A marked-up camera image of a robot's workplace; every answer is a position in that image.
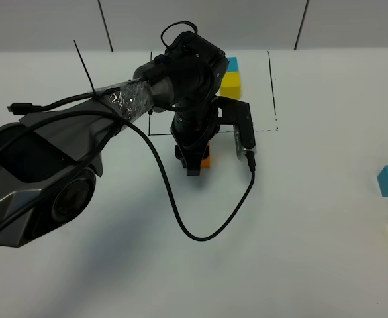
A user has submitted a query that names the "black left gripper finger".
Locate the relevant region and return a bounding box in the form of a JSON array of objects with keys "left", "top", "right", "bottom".
[{"left": 175, "top": 142, "right": 208, "bottom": 176}]

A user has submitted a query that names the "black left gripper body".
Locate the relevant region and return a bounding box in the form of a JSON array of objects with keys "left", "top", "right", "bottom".
[{"left": 171, "top": 97, "right": 218, "bottom": 156}]

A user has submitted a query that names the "orange block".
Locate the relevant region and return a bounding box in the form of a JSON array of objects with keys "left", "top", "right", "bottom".
[{"left": 201, "top": 142, "right": 211, "bottom": 169}]

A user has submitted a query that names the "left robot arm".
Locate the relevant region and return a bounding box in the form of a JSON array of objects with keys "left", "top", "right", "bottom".
[{"left": 0, "top": 31, "right": 228, "bottom": 248}]

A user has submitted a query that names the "yellow template block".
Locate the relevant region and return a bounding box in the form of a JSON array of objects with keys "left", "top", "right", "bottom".
[{"left": 220, "top": 72, "right": 242, "bottom": 100}]

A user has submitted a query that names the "blue template block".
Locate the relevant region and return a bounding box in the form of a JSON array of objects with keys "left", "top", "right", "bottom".
[{"left": 227, "top": 57, "right": 239, "bottom": 72}]

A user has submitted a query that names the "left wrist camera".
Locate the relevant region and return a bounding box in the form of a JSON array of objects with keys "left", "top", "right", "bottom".
[{"left": 213, "top": 96, "right": 256, "bottom": 171}]

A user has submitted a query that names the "black left camera cable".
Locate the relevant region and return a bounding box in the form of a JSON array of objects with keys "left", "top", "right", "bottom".
[{"left": 7, "top": 101, "right": 258, "bottom": 242}]

